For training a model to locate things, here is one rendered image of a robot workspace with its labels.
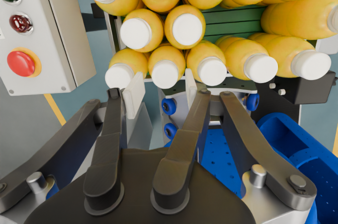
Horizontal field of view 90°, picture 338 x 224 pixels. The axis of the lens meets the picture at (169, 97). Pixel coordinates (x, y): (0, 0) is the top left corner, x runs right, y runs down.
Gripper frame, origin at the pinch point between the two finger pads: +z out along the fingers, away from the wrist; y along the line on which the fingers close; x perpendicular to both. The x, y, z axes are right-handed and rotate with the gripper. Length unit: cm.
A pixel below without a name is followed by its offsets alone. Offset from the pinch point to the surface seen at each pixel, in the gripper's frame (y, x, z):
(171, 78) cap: 0.8, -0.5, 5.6
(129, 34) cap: -4.4, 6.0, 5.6
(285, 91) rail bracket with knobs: 25.3, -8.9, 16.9
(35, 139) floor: -145, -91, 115
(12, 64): -20.6, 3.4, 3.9
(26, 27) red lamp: -17.1, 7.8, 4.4
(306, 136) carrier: 78, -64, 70
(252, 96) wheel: 18.6, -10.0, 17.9
